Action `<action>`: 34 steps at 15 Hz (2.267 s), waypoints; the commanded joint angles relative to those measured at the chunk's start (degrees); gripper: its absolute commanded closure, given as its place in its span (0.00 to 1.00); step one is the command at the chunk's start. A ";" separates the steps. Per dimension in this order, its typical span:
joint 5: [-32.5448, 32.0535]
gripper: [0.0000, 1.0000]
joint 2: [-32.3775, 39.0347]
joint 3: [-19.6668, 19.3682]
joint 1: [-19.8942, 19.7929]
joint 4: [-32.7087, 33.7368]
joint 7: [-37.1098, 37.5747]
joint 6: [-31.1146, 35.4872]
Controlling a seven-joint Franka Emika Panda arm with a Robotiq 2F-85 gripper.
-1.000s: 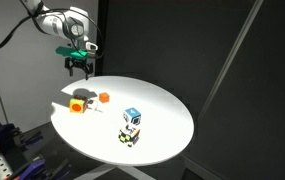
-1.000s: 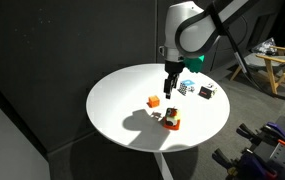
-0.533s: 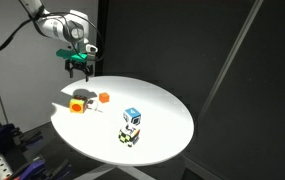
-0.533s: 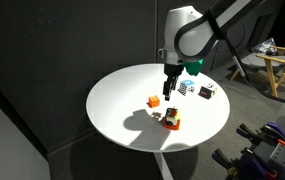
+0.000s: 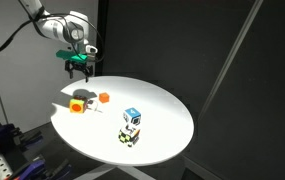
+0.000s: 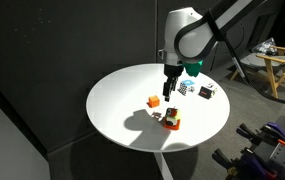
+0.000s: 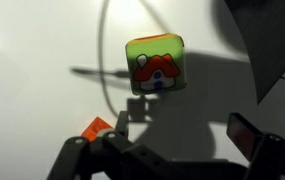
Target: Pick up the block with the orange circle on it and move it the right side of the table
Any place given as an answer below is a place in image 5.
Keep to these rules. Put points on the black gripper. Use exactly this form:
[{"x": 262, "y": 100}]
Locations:
[{"x": 78, "y": 65}]

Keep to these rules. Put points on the block with orange circle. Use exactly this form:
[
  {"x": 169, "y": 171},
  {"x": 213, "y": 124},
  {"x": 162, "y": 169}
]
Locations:
[{"x": 77, "y": 106}]

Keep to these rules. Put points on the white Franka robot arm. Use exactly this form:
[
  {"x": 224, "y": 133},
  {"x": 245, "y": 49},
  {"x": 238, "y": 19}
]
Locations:
[{"x": 57, "y": 28}]

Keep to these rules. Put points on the block with blue face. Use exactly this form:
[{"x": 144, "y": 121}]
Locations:
[{"x": 132, "y": 115}]

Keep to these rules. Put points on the small orange cube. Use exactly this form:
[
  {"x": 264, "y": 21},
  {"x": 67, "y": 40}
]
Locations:
[{"x": 104, "y": 97}]

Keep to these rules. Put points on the black workbench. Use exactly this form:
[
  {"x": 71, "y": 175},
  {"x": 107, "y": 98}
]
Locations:
[{"x": 53, "y": 143}]

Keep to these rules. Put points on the black yellow white cube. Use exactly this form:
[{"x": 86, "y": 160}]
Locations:
[{"x": 128, "y": 135}]

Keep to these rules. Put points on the purple spring clamp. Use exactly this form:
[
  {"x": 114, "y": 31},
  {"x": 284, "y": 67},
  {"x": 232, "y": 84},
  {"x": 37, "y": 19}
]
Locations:
[
  {"x": 2, "y": 133},
  {"x": 35, "y": 169}
]

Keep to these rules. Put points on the white table base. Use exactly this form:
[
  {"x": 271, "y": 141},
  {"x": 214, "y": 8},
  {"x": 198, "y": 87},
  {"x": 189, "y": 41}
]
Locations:
[{"x": 128, "y": 170}]

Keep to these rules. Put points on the light grey metal bar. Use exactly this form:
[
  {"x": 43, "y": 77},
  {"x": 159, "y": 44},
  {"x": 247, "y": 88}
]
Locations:
[{"x": 227, "y": 63}]

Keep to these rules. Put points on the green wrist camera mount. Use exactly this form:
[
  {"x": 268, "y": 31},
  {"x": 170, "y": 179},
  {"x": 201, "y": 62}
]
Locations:
[{"x": 70, "y": 55}]

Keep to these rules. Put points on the black vertical post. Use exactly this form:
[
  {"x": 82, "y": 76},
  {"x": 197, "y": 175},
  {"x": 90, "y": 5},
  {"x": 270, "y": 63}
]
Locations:
[{"x": 102, "y": 20}]

